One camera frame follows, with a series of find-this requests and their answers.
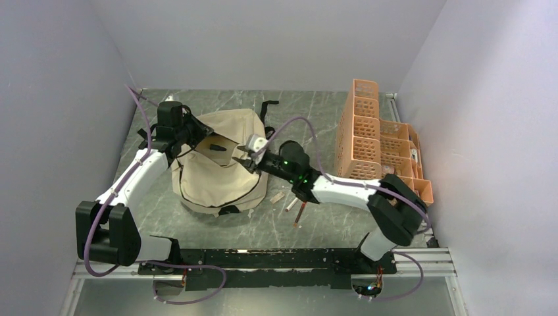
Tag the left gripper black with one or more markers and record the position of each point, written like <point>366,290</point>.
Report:
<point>201,130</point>

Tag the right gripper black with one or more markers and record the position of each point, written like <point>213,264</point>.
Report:
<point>254,166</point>

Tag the beige canvas backpack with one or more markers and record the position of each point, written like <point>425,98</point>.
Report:
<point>214,182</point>

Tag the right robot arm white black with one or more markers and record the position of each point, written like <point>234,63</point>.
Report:
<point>397,210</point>

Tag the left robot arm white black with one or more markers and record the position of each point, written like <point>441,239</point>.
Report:
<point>106,231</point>

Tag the small beige eraser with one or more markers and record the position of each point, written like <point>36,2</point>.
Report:
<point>276,198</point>

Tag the white red marker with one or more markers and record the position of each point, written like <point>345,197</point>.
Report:
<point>291,205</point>

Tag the red pen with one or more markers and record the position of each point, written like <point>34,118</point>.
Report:
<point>299,214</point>

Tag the orange plastic file organizer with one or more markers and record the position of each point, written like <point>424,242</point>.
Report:
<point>369,147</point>

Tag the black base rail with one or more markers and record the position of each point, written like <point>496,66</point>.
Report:
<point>234,268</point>

